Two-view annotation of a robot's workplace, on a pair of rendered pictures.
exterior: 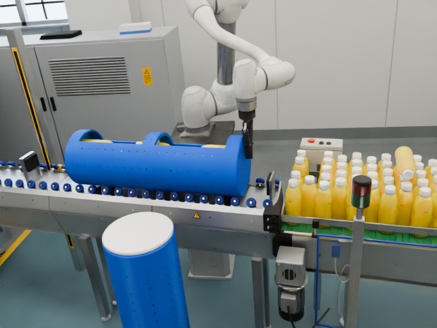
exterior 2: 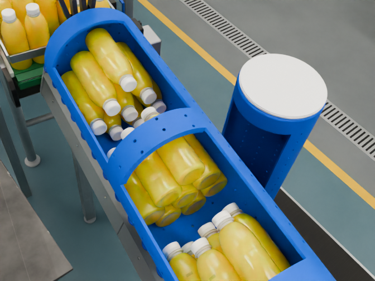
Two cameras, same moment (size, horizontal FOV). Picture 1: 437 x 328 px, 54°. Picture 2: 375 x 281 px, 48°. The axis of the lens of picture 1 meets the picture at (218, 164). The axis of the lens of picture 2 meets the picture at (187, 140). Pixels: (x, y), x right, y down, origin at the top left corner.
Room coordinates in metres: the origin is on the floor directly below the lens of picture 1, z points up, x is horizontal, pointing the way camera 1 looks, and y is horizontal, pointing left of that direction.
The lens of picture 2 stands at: (2.36, 0.63, 1.92)
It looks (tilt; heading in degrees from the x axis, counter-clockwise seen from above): 52 degrees down; 212
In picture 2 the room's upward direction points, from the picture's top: 10 degrees clockwise
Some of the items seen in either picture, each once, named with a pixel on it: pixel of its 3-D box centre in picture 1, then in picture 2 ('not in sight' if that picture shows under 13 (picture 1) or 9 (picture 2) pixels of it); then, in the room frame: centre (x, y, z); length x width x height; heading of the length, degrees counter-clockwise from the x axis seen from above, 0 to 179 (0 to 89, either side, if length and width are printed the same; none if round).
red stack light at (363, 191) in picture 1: (361, 186); not in sight; (1.25, -0.48, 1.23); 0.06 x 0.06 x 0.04
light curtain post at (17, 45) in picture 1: (51, 164); not in sight; (2.50, 1.07, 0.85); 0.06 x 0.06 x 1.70; 71
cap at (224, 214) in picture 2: not in sight; (222, 219); (1.96, 0.50, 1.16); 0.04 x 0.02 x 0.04; 161
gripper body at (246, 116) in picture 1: (247, 118); not in sight; (1.76, -0.14, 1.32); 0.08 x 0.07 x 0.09; 161
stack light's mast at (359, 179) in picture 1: (360, 199); not in sight; (1.25, -0.48, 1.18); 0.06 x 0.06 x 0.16
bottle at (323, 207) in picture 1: (323, 205); not in sight; (1.51, -0.43, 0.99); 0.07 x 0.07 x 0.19
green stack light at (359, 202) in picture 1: (360, 198); not in sight; (1.25, -0.48, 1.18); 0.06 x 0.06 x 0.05
